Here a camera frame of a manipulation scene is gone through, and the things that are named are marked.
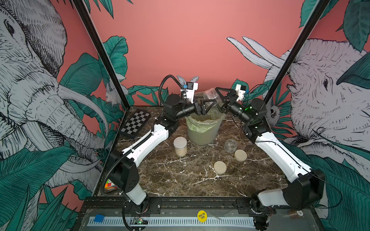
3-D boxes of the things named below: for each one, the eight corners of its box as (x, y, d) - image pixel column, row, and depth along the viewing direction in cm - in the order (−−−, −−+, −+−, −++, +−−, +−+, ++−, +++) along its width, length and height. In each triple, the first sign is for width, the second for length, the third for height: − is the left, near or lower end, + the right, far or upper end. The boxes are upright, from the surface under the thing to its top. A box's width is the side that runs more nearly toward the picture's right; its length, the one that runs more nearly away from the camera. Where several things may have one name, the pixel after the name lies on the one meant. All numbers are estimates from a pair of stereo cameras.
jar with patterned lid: (174, 157, 94) (172, 147, 84) (175, 146, 99) (173, 136, 89) (187, 157, 94) (186, 148, 84) (187, 146, 99) (187, 136, 89)
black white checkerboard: (120, 133, 105) (118, 131, 102) (138, 112, 118) (136, 109, 115) (134, 138, 102) (133, 135, 99) (150, 116, 116) (149, 113, 113)
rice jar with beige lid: (224, 153, 96) (226, 150, 93) (223, 142, 102) (224, 138, 99) (236, 153, 96) (238, 150, 93) (234, 142, 102) (235, 138, 99)
